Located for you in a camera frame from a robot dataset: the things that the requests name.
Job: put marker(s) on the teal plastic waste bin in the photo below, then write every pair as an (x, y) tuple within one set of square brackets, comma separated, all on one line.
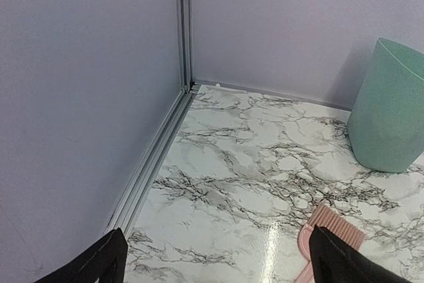
[(385, 126)]

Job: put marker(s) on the left aluminium floor rail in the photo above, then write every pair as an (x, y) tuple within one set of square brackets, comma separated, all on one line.
[(136, 192)]

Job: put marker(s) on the pink hand brush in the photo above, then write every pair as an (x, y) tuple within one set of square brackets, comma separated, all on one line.
[(324, 216)]

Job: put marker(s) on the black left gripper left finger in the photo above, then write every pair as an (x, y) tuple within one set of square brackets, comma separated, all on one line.
[(104, 261)]

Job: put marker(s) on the left aluminium corner post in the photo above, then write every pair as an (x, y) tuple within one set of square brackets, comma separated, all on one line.
[(185, 44)]

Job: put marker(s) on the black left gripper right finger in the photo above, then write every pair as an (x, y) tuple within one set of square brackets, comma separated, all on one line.
[(334, 261)]

